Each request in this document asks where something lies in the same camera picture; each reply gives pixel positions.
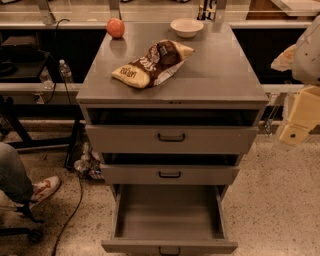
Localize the white bowl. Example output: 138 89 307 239
170 18 204 38

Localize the clear water bottle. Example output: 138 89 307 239
59 59 74 84
39 67 54 90

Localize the black side table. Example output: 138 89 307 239
0 33 81 168

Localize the brown chip bag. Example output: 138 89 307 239
112 40 194 89

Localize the bottom grey open drawer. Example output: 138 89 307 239
101 185 238 256

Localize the white orange sneaker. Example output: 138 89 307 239
30 175 61 209

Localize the black office chair base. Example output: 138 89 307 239
0 203 45 244

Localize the clutter of bottles on floor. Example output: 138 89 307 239
74 142 103 180

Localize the middle grey drawer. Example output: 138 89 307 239
100 164 239 185

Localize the grey metal drawer cabinet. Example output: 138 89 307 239
77 22 267 185

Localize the black floor cable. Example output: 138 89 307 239
50 171 84 256

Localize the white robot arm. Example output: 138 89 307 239
271 16 320 146

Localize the top grey drawer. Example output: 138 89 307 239
86 125 258 154

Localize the orange round fruit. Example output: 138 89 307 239
106 18 125 39

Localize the person leg in jeans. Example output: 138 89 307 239
0 143 33 204

